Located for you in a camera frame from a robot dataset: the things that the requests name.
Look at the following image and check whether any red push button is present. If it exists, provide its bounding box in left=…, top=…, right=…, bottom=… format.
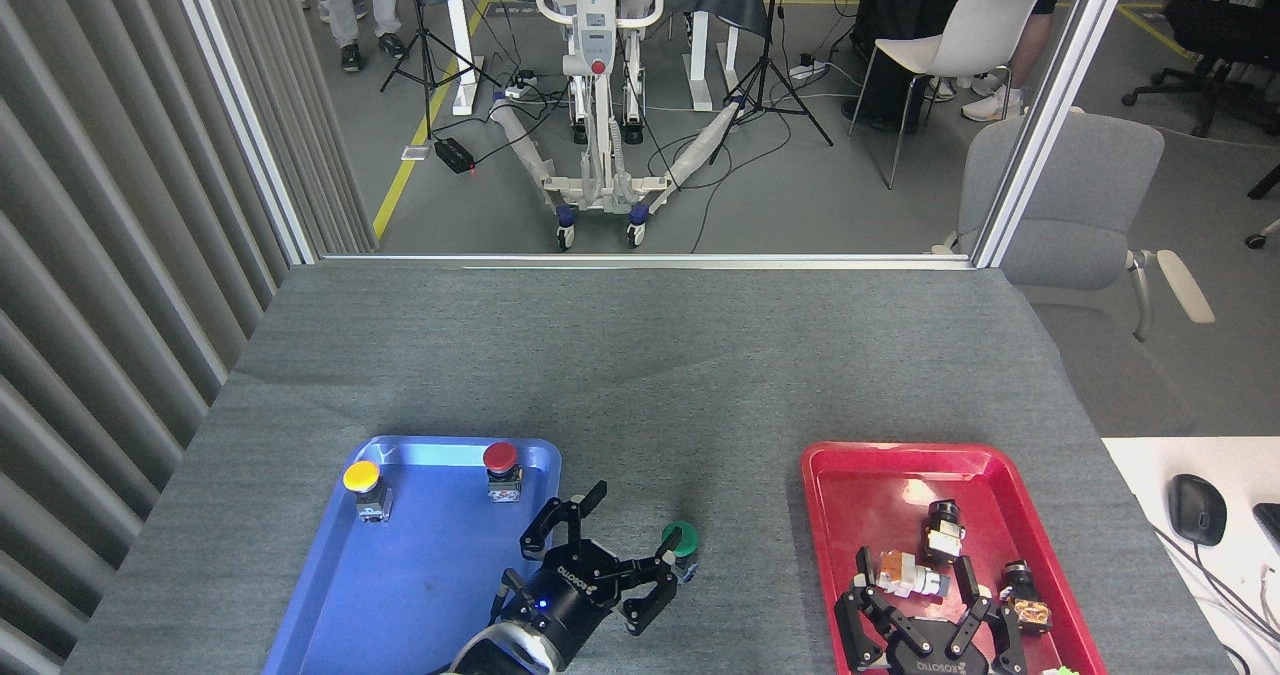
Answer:
left=482, top=441, right=525, bottom=504

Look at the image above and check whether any black box on floor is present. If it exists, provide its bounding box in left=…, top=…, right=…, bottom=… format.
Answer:
left=432, top=136, right=477, bottom=175

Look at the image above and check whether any black tripod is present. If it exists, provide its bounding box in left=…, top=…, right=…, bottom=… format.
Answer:
left=379, top=0, right=504, bottom=143
left=707, top=0, right=835, bottom=167

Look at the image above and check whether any black selector switch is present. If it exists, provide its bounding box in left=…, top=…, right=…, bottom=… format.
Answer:
left=921, top=499, right=966, bottom=567

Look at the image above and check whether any green push button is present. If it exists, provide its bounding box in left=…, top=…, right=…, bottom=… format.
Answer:
left=660, top=520, right=702, bottom=585

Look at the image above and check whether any white stand on wheels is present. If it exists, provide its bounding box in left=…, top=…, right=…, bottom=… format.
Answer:
left=488, top=0, right=747, bottom=252

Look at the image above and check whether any silver frame crossbar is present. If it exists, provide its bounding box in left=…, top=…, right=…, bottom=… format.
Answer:
left=319, top=252, right=978, bottom=272

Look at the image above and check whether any black switch with orange base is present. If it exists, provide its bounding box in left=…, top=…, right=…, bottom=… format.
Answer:
left=1001, top=559, right=1055, bottom=636

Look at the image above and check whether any blue plastic tray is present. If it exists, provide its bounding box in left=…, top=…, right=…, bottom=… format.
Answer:
left=262, top=435, right=563, bottom=675

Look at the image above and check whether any grey felt table cover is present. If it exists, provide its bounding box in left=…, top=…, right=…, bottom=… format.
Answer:
left=60, top=260, right=1237, bottom=675

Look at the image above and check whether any grey office chair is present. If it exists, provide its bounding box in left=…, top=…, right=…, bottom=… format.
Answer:
left=931, top=108, right=1217, bottom=438

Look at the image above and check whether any white plastic chair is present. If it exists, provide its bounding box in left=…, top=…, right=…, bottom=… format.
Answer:
left=849, top=0, right=1045, bottom=192

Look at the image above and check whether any silver frame post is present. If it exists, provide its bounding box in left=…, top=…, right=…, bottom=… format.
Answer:
left=163, top=0, right=323, bottom=267
left=971, top=0, right=1142, bottom=269

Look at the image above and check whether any orange and white switch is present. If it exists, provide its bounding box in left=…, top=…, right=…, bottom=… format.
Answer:
left=873, top=549, right=952, bottom=601

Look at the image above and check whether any black office chair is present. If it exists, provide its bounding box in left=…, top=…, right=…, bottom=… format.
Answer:
left=1121, top=0, right=1280, bottom=139

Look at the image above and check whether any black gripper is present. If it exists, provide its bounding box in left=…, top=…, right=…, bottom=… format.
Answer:
left=836, top=551, right=1032, bottom=675
left=498, top=480, right=693, bottom=672

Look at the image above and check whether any white side table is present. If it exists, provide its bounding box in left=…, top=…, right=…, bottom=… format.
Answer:
left=1100, top=436, right=1280, bottom=675

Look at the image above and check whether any black computer mouse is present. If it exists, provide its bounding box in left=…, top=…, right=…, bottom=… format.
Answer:
left=1167, top=473, right=1229, bottom=548

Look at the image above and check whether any yellow push button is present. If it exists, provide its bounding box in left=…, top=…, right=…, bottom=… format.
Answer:
left=342, top=459, right=394, bottom=525

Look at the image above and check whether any red plastic tray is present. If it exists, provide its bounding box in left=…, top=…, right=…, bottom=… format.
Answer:
left=800, top=441, right=1108, bottom=675

